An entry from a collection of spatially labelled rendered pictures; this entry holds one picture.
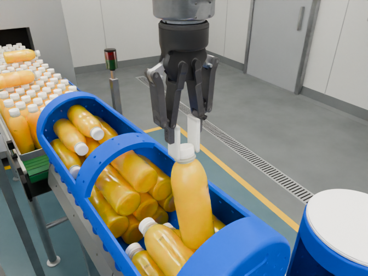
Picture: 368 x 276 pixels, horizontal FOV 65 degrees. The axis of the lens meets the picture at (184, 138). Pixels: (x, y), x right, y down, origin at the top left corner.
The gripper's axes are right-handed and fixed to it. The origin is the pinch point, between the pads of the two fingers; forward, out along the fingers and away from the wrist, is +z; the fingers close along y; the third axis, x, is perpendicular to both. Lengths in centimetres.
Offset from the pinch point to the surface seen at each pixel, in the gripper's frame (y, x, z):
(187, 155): -0.6, -1.9, 2.5
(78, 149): -8, 46, 24
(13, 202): -30, 89, 67
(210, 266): -7.2, -16.1, 13.0
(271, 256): 5.2, -19.0, 17.5
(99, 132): -0.3, 44.8, 19.3
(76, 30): 136, 474, 70
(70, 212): -14, 48, 49
